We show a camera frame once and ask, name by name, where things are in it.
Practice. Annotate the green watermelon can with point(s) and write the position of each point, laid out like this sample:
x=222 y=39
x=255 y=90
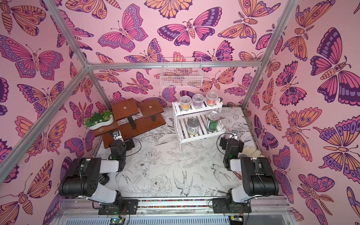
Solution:
x=212 y=121

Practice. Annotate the white wooden slatted shelf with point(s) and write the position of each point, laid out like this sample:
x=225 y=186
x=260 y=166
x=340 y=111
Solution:
x=181 y=117

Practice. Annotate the red seed jar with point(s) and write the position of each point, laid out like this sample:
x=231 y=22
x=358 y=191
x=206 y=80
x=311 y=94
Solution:
x=211 y=98

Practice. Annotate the yellow seed jar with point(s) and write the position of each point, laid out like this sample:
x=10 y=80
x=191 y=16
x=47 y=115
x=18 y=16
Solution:
x=185 y=102

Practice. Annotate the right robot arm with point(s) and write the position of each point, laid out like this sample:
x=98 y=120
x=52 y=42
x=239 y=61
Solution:
x=257 y=176

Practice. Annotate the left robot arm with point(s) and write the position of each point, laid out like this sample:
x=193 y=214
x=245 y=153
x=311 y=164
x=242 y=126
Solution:
x=86 y=179

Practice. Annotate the beige work glove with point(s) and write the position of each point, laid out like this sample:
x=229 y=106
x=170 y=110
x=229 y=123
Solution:
x=250 y=151

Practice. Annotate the brown wooden tiered stand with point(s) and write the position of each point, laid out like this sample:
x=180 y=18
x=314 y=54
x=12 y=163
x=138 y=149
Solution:
x=131 y=120

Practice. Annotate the black slotted scoop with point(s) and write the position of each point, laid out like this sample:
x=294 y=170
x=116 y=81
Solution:
x=103 y=179

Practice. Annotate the green plant in white pot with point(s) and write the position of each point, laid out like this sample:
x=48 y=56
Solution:
x=99 y=119

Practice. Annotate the white purple label can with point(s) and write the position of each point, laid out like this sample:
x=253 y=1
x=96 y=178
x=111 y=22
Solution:
x=193 y=126

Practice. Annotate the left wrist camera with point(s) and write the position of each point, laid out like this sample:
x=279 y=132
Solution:
x=117 y=135

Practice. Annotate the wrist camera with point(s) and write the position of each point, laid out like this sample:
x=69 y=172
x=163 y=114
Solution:
x=117 y=135
x=234 y=134

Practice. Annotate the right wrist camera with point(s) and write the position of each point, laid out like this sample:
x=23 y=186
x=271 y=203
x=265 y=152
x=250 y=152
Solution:
x=234 y=134

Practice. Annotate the aluminium frame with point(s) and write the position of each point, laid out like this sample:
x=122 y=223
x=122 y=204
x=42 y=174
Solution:
x=87 y=69

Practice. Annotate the white wire basket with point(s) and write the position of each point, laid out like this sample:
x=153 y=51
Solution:
x=181 y=72

